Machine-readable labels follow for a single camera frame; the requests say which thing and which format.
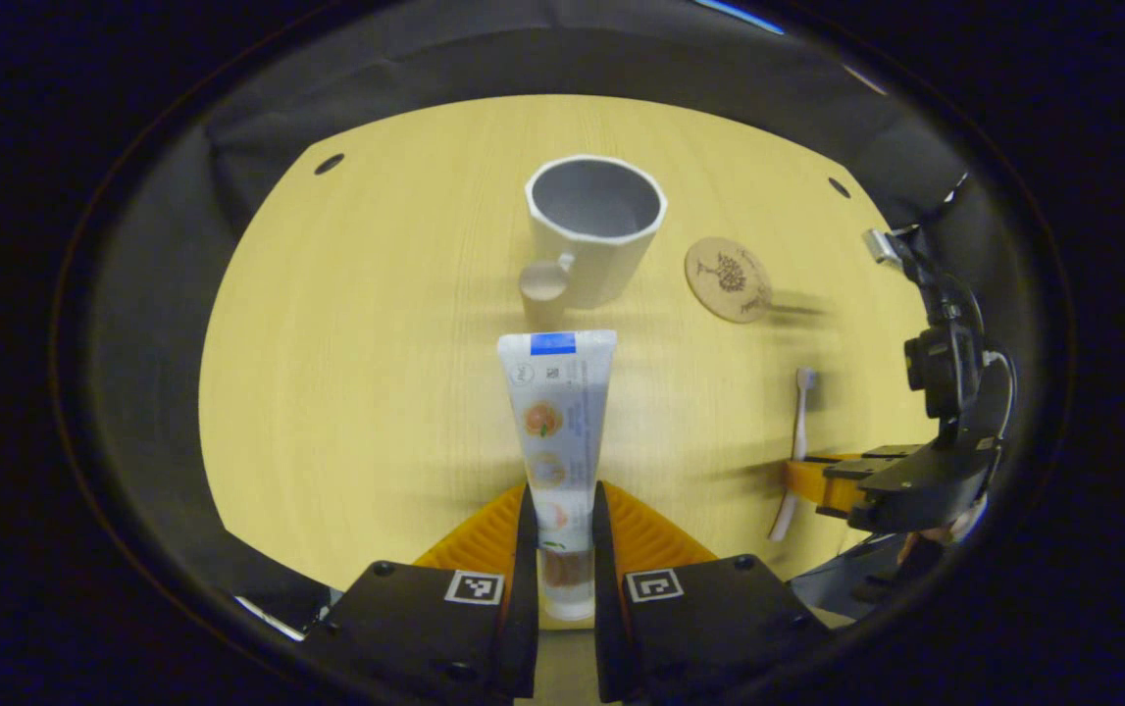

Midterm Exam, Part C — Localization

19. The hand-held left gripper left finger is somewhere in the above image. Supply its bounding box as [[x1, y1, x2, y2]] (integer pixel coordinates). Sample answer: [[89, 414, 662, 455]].
[[302, 480, 540, 702]]

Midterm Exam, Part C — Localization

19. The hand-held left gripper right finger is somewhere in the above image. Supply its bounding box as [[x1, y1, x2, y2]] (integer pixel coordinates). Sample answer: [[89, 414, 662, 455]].
[[591, 480, 830, 703]]

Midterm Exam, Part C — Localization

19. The white toothbrush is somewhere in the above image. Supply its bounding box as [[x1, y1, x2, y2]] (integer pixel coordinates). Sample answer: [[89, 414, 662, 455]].
[[768, 368, 818, 542]]

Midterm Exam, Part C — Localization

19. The white toothpaste tube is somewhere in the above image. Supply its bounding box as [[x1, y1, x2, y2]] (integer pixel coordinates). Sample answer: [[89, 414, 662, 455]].
[[496, 329, 618, 622]]

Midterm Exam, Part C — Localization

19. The round wooden coaster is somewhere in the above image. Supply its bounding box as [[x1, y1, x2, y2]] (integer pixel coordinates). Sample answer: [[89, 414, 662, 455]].
[[685, 236, 774, 325]]

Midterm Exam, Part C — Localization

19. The white cup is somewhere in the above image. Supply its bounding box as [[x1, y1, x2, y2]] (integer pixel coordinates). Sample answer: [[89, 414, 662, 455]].
[[519, 155, 669, 329]]

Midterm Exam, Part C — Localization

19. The grey blue cloth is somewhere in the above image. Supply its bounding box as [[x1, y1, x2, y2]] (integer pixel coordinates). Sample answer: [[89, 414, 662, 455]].
[[790, 534, 916, 621]]

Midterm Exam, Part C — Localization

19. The black backdrop cloth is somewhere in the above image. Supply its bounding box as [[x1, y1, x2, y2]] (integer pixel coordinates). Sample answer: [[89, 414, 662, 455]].
[[57, 0, 1034, 638]]

